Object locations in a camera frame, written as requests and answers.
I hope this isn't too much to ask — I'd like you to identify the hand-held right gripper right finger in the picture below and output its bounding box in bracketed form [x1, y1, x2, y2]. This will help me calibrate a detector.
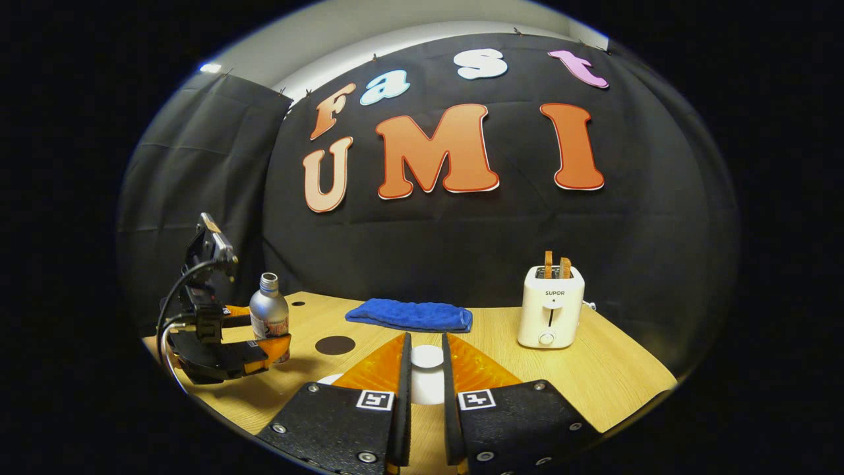
[440, 332, 602, 474]

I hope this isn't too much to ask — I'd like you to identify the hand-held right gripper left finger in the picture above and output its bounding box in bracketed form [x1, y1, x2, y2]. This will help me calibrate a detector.
[256, 332, 413, 471]

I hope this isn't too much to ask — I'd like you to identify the silver water bottle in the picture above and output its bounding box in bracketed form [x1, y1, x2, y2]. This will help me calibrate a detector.
[249, 272, 291, 365]

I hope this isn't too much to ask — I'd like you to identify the white teacup lid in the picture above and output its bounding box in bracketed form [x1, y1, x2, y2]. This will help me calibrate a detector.
[410, 345, 446, 404]

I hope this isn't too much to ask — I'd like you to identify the dark brown round coaster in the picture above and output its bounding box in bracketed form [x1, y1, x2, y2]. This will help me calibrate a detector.
[315, 335, 357, 356]

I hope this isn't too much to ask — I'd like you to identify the blue towel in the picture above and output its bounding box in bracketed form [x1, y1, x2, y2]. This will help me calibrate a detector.
[345, 298, 474, 334]

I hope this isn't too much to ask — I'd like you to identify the white toaster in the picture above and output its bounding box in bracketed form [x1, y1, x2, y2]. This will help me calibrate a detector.
[516, 265, 586, 350]

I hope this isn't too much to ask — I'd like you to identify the black backdrop cloth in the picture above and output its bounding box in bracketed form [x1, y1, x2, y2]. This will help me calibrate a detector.
[117, 33, 739, 377]

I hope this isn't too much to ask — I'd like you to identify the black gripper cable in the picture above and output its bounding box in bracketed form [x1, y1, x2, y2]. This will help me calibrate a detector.
[156, 259, 222, 344]

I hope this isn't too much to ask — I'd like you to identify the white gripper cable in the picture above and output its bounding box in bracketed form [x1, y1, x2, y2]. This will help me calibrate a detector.
[161, 315, 198, 395]

